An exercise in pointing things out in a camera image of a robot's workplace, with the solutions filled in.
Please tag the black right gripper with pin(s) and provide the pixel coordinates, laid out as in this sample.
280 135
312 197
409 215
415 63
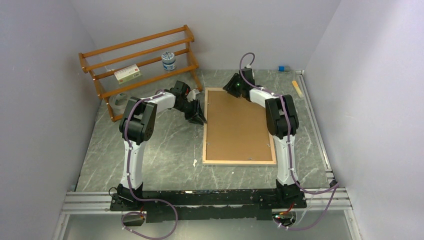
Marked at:
230 87

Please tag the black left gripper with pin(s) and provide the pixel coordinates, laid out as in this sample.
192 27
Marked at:
196 116

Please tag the light wooden picture frame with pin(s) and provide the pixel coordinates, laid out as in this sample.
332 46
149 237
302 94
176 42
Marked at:
238 162

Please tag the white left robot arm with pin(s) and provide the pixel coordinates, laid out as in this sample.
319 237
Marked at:
137 127

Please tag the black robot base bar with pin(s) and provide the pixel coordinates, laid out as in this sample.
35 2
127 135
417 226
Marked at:
168 205

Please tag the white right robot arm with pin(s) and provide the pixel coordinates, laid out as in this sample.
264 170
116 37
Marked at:
281 121

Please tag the blue capped small bottle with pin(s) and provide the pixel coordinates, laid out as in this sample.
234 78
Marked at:
284 68

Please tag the small yellow wooden stick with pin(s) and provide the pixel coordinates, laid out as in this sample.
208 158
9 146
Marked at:
297 88

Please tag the white blue jar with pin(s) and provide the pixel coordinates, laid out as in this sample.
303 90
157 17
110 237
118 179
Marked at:
168 61

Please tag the white green box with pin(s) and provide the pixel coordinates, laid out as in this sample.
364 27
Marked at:
127 74

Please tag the clear tape roll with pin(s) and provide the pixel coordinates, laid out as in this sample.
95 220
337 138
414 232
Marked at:
119 101

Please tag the orange wooden shelf rack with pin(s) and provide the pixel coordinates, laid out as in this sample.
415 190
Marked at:
186 40

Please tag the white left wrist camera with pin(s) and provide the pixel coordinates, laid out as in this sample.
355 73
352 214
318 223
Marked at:
192 95

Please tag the aluminium rail frame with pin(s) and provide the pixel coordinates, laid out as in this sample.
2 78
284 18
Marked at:
173 161

